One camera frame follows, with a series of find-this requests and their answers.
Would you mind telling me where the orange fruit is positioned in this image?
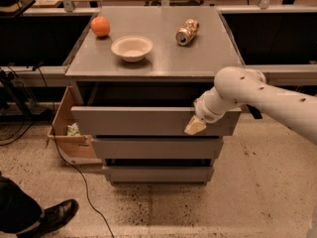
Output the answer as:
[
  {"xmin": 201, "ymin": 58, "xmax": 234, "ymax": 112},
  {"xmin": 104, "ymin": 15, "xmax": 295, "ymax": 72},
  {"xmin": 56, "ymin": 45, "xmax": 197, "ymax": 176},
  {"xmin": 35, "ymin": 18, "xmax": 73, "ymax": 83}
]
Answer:
[{"xmin": 90, "ymin": 16, "xmax": 110, "ymax": 37}]

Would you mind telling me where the white paper bowl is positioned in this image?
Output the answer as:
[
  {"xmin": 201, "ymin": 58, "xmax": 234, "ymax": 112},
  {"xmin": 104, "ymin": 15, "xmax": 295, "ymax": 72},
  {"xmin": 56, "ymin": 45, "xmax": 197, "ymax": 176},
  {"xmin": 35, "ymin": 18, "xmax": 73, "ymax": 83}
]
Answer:
[{"xmin": 111, "ymin": 36, "xmax": 153, "ymax": 62}]

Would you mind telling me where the black leather shoe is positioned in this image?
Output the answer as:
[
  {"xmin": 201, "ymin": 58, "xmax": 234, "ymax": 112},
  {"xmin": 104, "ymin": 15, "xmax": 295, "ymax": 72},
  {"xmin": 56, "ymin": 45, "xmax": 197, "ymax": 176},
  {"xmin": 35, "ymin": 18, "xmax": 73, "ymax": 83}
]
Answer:
[{"xmin": 17, "ymin": 199, "xmax": 78, "ymax": 238}]

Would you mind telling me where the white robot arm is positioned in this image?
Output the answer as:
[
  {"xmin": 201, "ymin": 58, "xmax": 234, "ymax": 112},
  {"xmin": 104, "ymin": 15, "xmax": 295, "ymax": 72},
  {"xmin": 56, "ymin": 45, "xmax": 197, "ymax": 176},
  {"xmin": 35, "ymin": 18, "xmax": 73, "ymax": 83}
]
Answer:
[{"xmin": 186, "ymin": 67, "xmax": 317, "ymax": 238}]

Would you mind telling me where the wooden crate on floor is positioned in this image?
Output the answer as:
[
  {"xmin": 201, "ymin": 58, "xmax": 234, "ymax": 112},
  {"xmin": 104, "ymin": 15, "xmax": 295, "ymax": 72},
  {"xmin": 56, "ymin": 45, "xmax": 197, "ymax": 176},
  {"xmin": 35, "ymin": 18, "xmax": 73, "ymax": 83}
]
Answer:
[{"xmin": 48, "ymin": 86, "xmax": 96, "ymax": 160}]

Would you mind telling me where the grey metal rail frame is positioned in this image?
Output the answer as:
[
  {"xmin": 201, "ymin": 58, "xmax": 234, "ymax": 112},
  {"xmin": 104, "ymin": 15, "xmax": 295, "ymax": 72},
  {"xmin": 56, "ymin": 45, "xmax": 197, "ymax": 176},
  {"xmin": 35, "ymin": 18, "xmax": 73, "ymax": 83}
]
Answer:
[{"xmin": 0, "ymin": 0, "xmax": 317, "ymax": 87}]

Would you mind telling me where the grey bottom drawer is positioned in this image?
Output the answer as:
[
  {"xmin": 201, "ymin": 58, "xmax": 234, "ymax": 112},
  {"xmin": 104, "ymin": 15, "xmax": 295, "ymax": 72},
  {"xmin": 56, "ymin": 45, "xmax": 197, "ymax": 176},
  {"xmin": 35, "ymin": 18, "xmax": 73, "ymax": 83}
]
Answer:
[{"xmin": 102, "ymin": 166, "xmax": 214, "ymax": 183}]

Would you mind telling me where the crushed gold soda can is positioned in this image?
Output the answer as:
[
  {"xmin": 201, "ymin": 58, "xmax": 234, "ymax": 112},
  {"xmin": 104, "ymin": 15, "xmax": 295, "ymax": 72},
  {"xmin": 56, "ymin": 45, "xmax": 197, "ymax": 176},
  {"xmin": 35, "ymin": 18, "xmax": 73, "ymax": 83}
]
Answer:
[{"xmin": 175, "ymin": 19, "xmax": 200, "ymax": 46}]

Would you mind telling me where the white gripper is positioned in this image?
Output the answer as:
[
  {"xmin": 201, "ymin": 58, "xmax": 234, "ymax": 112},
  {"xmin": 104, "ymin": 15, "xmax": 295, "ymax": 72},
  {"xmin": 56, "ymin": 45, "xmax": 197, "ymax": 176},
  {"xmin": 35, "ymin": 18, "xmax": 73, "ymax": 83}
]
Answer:
[{"xmin": 184, "ymin": 88, "xmax": 232, "ymax": 135}]

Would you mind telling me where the grey top drawer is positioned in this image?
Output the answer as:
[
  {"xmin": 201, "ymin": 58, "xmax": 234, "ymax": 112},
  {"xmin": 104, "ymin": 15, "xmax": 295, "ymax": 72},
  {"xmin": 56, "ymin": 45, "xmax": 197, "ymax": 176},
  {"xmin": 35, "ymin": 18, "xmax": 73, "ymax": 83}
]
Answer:
[{"xmin": 71, "ymin": 106, "xmax": 194, "ymax": 137}]

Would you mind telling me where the crumpled paper in crate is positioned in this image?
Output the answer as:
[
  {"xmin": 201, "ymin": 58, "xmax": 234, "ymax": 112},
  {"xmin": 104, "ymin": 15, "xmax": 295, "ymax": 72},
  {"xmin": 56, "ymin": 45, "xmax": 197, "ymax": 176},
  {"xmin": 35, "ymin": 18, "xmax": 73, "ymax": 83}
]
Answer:
[{"xmin": 66, "ymin": 123, "xmax": 80, "ymax": 136}]

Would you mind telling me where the grey middle drawer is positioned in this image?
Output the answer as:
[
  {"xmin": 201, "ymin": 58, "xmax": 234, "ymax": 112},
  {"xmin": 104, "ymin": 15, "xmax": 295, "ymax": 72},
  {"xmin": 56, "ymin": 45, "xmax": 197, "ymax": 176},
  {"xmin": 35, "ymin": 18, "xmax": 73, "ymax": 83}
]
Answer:
[{"xmin": 92, "ymin": 138, "xmax": 223, "ymax": 160}]

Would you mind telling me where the grey drawer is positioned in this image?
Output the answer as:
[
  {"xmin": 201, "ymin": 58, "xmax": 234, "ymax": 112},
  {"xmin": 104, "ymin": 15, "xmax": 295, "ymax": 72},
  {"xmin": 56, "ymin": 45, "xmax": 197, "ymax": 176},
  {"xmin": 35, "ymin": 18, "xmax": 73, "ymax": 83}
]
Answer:
[
  {"xmin": 71, "ymin": 106, "xmax": 194, "ymax": 137},
  {"xmin": 92, "ymin": 138, "xmax": 223, "ymax": 160},
  {"xmin": 102, "ymin": 166, "xmax": 214, "ymax": 183}
]

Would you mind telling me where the black floor cable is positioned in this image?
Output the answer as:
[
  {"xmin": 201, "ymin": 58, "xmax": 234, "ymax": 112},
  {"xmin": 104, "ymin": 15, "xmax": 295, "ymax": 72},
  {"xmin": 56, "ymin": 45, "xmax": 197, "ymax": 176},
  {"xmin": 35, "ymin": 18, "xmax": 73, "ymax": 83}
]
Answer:
[{"xmin": 33, "ymin": 61, "xmax": 116, "ymax": 238}]

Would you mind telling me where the grey drawer cabinet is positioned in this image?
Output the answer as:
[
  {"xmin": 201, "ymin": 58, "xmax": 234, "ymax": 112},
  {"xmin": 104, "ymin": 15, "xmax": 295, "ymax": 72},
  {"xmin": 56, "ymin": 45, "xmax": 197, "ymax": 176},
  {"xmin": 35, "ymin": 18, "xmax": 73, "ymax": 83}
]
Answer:
[{"xmin": 64, "ymin": 5, "xmax": 249, "ymax": 185}]

